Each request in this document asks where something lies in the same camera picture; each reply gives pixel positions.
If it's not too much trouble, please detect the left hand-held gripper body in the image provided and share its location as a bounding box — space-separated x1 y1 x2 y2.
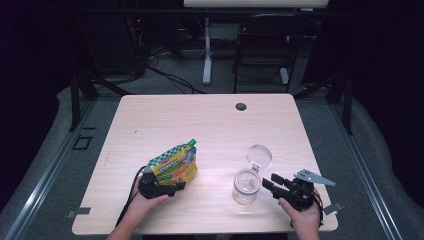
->
138 165 169 200

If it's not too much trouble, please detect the black folding chair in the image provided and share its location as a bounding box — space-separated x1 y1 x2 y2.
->
232 13 309 94

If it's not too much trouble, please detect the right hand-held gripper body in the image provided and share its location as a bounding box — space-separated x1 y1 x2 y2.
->
283 168 336 212

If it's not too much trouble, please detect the person's left hand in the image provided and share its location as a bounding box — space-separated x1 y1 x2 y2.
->
128 181 170 221

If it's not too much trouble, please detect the grey tape strip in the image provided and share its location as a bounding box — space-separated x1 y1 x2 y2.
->
322 202 344 216
65 207 92 219

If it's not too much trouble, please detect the hand-held gripper black cable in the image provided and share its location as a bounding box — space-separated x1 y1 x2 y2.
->
312 191 325 228
115 165 148 228

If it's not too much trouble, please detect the white standing desk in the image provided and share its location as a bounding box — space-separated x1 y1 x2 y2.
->
183 0 331 86

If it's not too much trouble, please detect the dark computer equipment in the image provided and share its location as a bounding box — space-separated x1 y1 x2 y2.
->
79 13 146 75

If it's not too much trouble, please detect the aluminium floor rail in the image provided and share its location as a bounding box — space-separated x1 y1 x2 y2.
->
328 99 404 240
3 99 98 240

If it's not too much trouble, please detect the left hand-held gripper black cable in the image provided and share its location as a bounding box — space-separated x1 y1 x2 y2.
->
115 165 148 228

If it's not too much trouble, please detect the clear jar with hinged lid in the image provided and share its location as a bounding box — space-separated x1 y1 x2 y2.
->
232 144 273 206

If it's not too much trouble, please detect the person's right hand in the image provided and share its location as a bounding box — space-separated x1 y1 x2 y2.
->
278 188 323 234

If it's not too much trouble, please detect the black floor cable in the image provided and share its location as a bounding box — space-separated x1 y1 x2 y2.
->
146 64 206 95

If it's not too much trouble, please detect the right hand-held gripper black cable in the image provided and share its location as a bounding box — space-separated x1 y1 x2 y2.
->
312 191 325 228

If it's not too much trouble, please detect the yellow seasoning pouch green cap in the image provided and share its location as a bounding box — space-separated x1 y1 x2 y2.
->
146 138 198 186

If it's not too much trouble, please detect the black metal frame stand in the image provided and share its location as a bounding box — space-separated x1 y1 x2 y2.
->
293 71 354 136
69 71 131 132

